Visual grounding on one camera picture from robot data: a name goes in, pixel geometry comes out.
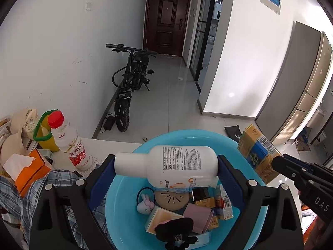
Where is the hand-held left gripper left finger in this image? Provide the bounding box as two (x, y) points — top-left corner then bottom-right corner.
(29, 154), (123, 250)

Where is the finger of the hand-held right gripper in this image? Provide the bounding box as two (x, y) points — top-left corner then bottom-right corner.
(271, 153), (316, 188)

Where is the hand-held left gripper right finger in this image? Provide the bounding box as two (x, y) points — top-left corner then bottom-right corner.
(217, 154), (305, 250)

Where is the yellow blue carton box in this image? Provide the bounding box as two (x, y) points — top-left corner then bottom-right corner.
(237, 124), (284, 185)

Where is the blue plastic basin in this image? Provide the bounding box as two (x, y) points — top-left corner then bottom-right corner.
(105, 130), (270, 250)

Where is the white lotion bottle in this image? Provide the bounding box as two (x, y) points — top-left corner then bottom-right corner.
(114, 145), (219, 189)

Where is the yellow green plastic container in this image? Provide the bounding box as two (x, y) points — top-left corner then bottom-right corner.
(32, 109), (61, 152)

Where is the red white small box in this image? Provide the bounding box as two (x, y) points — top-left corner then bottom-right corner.
(213, 185), (235, 220)

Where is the brown doormat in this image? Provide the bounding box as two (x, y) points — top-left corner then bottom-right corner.
(297, 135), (311, 151)

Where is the dark brown small box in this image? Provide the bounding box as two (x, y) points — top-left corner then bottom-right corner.
(193, 187), (209, 201)

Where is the gold box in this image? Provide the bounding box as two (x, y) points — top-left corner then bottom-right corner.
(194, 197), (216, 209)

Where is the red cap milk bottle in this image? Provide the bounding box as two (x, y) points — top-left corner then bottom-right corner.
(47, 111), (93, 171)

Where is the black floor bag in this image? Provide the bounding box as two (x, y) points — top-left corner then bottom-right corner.
(225, 125), (246, 142)

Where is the pink small box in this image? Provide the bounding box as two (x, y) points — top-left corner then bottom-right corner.
(182, 202), (214, 233)

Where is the black bike charger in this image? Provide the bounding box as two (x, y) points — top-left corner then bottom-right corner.
(103, 116), (116, 131)

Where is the round beige case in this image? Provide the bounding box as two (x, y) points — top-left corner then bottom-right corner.
(154, 189), (190, 211)

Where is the light blue packet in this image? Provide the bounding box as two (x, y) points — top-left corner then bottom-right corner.
(193, 232), (211, 248)

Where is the orange tissue box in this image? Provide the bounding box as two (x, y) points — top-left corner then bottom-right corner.
(2, 148), (52, 197)

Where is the pale orange box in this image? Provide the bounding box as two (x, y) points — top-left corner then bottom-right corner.
(144, 206), (184, 233)

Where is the black electric bike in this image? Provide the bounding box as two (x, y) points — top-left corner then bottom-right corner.
(105, 43), (158, 132)

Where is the black knitted cloth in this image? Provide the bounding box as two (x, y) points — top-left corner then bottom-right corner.
(155, 217), (198, 249)

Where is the beige refrigerator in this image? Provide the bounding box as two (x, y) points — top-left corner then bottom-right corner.
(256, 21), (333, 146)

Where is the blue plaid cloth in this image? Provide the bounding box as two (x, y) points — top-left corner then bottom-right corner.
(0, 169), (116, 250)

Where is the beige tote bag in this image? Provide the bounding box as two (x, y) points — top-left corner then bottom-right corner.
(0, 108), (39, 162)

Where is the black framed glass door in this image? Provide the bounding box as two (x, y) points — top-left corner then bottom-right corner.
(189, 0), (227, 94)

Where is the dark brown entrance door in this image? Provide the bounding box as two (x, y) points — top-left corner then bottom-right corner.
(143, 0), (192, 58)

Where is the white bunny hair tie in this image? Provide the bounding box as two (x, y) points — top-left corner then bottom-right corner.
(137, 186), (157, 214)

